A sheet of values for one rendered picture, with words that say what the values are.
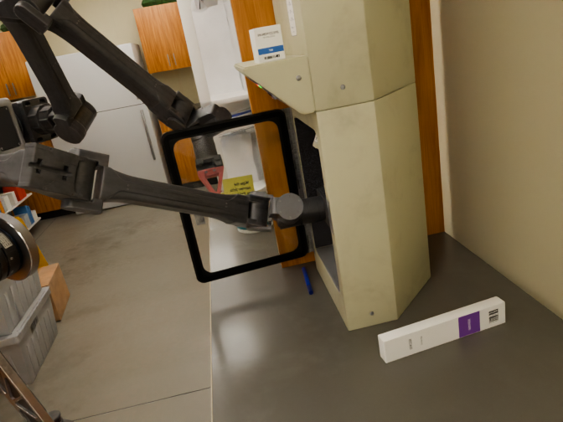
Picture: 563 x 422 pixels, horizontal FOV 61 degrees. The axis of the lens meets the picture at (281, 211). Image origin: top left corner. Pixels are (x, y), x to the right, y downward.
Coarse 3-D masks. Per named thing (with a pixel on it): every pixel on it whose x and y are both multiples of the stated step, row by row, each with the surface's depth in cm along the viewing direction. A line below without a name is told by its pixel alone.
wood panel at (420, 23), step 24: (240, 0) 113; (264, 0) 114; (240, 24) 115; (264, 24) 116; (240, 48) 117; (432, 48) 123; (432, 72) 125; (264, 96) 121; (432, 96) 127; (432, 120) 129; (432, 144) 132; (432, 168) 134; (432, 192) 136; (432, 216) 138; (288, 264) 136
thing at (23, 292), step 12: (36, 276) 300; (0, 288) 252; (12, 288) 264; (24, 288) 280; (36, 288) 297; (0, 300) 250; (12, 300) 263; (24, 300) 279; (0, 312) 251; (12, 312) 261; (24, 312) 277; (0, 324) 253; (12, 324) 260; (0, 336) 256
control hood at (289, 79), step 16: (240, 64) 97; (256, 64) 83; (272, 64) 83; (288, 64) 84; (304, 64) 84; (256, 80) 84; (272, 80) 84; (288, 80) 84; (304, 80) 85; (288, 96) 85; (304, 96) 86; (304, 112) 87
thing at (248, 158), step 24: (192, 144) 114; (216, 144) 115; (240, 144) 116; (264, 144) 118; (192, 168) 115; (216, 168) 117; (240, 168) 118; (264, 168) 120; (216, 192) 118; (240, 192) 120; (288, 192) 123; (192, 216) 119; (216, 240) 122; (240, 240) 124; (264, 240) 125; (288, 240) 127; (216, 264) 124; (240, 264) 126
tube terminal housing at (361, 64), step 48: (336, 0) 82; (384, 0) 88; (288, 48) 101; (336, 48) 84; (384, 48) 89; (336, 96) 87; (384, 96) 91; (336, 144) 89; (384, 144) 92; (336, 192) 92; (384, 192) 94; (336, 240) 95; (384, 240) 97; (336, 288) 107; (384, 288) 100
